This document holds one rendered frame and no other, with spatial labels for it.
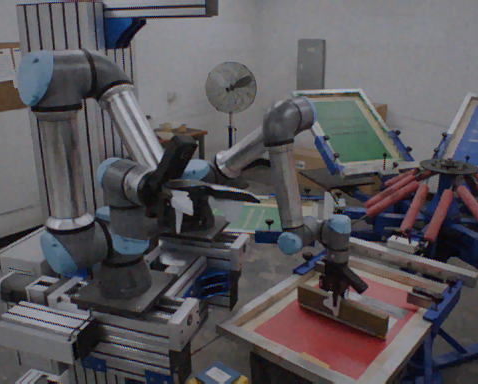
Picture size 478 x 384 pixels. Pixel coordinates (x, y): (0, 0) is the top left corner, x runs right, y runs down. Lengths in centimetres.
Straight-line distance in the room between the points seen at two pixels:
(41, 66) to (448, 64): 529
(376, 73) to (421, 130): 92
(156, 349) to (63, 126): 64
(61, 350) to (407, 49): 543
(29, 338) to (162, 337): 37
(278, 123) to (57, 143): 65
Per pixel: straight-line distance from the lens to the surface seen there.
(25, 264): 173
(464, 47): 595
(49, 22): 149
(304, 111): 154
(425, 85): 609
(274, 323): 175
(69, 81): 112
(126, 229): 97
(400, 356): 160
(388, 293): 200
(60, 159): 115
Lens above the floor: 192
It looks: 19 degrees down
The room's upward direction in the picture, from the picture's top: straight up
